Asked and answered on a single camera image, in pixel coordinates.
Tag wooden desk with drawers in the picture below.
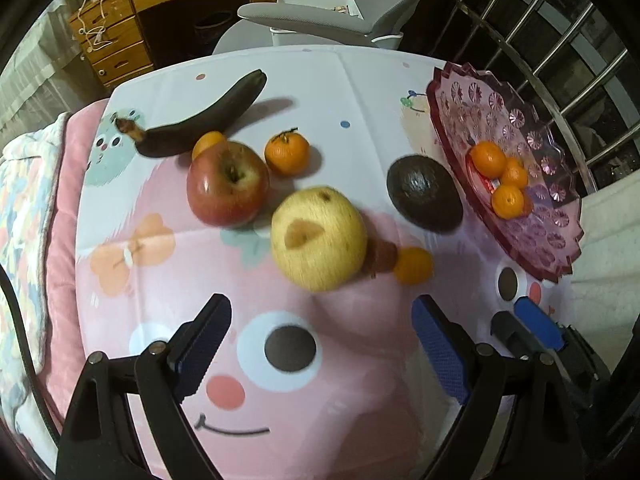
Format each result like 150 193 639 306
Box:
70 0 276 91

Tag white lace covered piano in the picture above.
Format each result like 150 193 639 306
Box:
1 0 105 145

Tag cartoon monster tablecloth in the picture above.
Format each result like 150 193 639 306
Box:
76 46 577 479

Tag blackened overripe banana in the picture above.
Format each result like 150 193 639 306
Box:
112 70 267 158

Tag pink quilt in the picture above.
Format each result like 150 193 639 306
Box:
39 100 107 424

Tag small mandarin orange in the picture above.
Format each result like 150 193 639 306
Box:
500 157 528 190
490 184 525 220
470 141 506 180

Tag dark avocado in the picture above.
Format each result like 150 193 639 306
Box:
386 154 463 233

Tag metal window grille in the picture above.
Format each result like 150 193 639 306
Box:
425 0 639 195

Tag white curtain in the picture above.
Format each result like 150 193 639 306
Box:
572 172 640 370

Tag black cable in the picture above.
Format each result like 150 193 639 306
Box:
0 263 64 461

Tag pink scalloped plastic fruit plate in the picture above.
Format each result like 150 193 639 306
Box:
426 63 584 282

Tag yellow-orange kumquat-like citrus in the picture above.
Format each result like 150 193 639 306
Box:
393 247 434 286

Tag grey office chair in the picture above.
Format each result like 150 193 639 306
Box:
214 0 420 54

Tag red apple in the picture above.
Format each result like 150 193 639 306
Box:
186 141 270 228

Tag mandarin orange with stem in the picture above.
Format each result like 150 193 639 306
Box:
264 128 310 177

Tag floral fleece blanket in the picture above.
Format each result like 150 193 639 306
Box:
0 112 72 441

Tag brown lychee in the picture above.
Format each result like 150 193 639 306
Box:
361 237 398 276

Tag yellow pear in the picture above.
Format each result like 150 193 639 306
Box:
270 186 368 292

